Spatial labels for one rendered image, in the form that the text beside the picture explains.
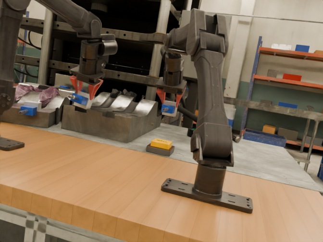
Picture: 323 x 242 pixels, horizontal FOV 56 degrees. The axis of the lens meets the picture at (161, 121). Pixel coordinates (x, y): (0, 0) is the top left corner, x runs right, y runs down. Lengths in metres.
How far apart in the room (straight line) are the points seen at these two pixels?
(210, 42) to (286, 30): 7.00
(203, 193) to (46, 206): 0.31
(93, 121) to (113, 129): 0.08
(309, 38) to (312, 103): 1.48
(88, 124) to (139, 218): 0.62
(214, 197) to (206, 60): 0.32
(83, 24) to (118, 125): 0.35
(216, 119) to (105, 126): 0.51
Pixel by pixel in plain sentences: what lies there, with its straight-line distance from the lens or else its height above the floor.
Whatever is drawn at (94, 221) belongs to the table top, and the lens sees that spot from 0.56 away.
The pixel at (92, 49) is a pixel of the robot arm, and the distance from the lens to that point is 1.03.
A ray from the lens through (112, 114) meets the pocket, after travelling 1.12.
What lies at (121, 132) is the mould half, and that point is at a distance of 1.07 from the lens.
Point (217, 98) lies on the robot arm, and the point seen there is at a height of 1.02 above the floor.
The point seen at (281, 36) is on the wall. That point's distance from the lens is 7.73.
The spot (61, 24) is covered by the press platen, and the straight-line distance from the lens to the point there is 2.14.
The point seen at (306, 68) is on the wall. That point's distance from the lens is 7.67.
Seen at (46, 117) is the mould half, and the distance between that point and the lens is 1.15.
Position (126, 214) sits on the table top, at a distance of 0.55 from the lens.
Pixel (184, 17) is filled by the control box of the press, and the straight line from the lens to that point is 1.93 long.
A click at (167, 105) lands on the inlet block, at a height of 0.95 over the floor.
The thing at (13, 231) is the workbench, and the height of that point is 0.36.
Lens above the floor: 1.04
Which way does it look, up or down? 8 degrees down
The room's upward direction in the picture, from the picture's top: 10 degrees clockwise
